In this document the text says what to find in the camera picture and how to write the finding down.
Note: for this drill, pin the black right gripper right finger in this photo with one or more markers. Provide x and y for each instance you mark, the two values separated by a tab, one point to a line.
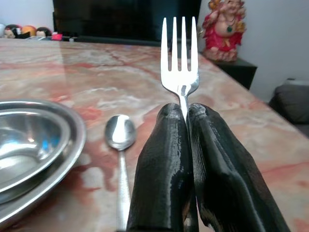
227	183

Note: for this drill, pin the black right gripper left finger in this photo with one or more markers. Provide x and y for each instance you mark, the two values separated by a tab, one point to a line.
161	174

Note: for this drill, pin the silver metal fork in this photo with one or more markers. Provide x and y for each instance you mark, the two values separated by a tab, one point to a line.
179	77

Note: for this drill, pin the silver metal spoon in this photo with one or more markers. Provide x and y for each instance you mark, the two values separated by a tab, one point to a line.
120	131

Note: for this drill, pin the stainless steel plate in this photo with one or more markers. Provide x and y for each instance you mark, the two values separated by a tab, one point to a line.
74	135

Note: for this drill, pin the grey sofa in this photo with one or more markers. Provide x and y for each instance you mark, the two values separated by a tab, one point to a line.
292	106

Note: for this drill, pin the stainless steel bowl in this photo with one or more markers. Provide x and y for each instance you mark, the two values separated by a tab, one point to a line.
29	145

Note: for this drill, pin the red laughing Buddha statue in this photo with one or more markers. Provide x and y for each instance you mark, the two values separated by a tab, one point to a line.
223	31

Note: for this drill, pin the black flat-screen television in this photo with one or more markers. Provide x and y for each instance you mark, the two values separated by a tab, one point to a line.
120	19

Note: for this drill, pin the small red box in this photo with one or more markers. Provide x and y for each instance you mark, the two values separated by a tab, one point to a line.
56	37

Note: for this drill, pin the dark round toy figurine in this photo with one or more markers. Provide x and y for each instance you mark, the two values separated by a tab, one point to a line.
43	32

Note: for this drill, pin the yellow round toy figurine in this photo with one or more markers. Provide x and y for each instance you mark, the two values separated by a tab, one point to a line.
28	30

